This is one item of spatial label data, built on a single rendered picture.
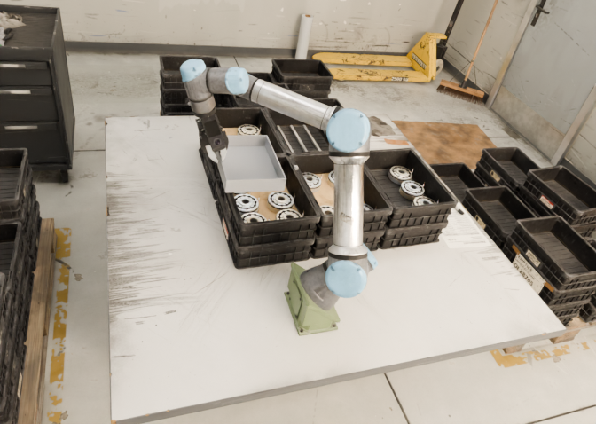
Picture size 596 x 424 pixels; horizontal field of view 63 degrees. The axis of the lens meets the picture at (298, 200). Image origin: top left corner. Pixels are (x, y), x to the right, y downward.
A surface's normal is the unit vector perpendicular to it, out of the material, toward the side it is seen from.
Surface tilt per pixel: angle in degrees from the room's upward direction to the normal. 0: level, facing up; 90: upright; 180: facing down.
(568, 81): 90
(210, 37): 90
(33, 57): 90
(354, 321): 0
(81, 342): 0
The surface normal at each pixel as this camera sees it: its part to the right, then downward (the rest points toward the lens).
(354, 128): -0.22, 0.01
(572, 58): -0.94, 0.07
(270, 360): 0.16, -0.77
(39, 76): 0.29, 0.63
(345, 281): -0.22, 0.27
